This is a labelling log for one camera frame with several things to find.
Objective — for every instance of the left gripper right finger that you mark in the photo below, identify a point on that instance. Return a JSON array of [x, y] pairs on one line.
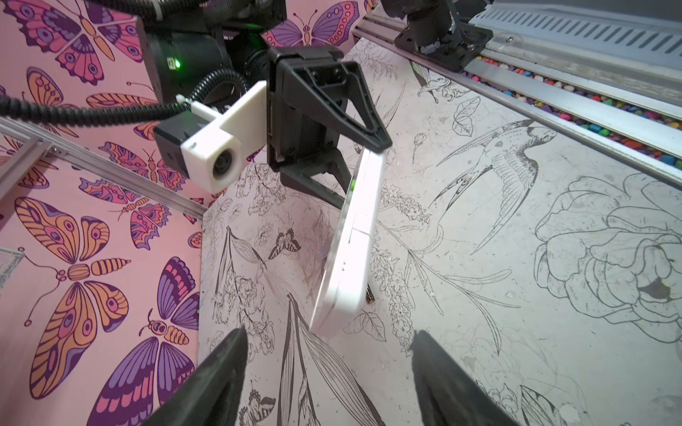
[[445, 393]]

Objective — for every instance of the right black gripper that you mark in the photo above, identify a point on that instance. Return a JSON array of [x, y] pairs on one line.
[[313, 96]]

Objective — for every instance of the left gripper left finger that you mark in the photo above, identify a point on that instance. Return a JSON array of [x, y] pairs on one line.
[[212, 394]]

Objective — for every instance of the white AC remote control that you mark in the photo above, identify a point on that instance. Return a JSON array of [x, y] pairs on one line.
[[345, 280]]

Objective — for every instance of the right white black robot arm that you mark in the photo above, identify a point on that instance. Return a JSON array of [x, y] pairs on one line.
[[226, 88]]

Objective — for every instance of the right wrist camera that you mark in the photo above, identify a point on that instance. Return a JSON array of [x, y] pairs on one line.
[[211, 148]]

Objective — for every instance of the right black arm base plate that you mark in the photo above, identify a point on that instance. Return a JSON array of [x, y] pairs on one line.
[[439, 30]]

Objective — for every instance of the aluminium front rail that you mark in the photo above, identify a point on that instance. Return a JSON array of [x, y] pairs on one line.
[[616, 64]]

